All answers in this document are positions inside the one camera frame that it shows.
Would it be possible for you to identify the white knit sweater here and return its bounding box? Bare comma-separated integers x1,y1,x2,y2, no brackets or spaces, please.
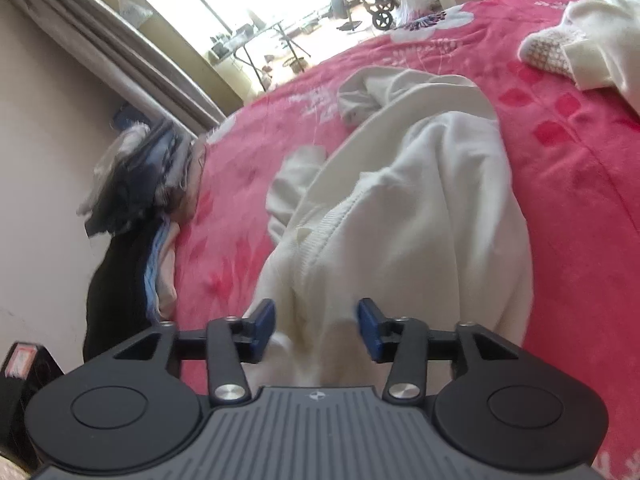
245,66,533,389

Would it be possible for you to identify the pile of dark clothes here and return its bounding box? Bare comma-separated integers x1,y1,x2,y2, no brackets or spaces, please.
77,119,205,361

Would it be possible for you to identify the folding table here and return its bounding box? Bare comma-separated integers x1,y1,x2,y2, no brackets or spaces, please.
207,22,310,92

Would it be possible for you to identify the red and black box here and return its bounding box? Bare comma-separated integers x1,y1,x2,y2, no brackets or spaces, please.
0,341,63,471

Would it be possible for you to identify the pink floral bed blanket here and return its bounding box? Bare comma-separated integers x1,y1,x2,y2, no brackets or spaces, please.
175,0,639,479

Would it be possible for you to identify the beige curtain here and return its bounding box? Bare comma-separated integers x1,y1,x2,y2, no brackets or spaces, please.
10,0,226,136

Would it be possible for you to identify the white garment with patterned cuff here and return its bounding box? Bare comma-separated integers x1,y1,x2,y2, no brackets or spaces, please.
518,0,639,110

